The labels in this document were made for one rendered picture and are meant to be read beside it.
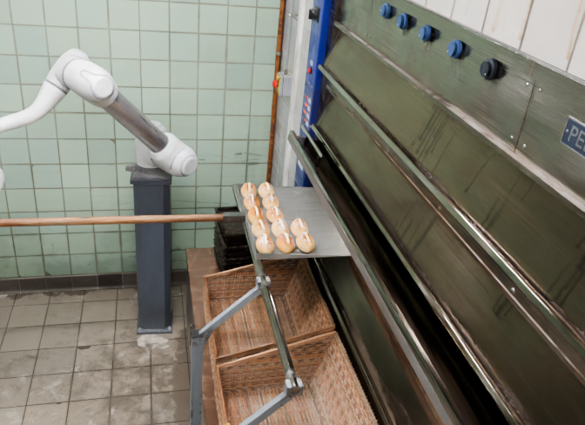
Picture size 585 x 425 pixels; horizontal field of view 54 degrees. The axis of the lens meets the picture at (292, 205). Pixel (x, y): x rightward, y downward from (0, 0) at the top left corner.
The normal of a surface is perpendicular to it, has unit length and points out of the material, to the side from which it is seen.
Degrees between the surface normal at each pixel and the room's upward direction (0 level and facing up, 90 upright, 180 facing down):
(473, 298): 70
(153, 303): 90
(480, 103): 90
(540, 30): 90
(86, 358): 0
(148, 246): 90
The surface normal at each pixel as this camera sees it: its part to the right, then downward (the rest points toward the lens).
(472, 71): -0.97, 0.02
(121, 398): 0.10, -0.87
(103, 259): 0.22, 0.48
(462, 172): -0.87, -0.27
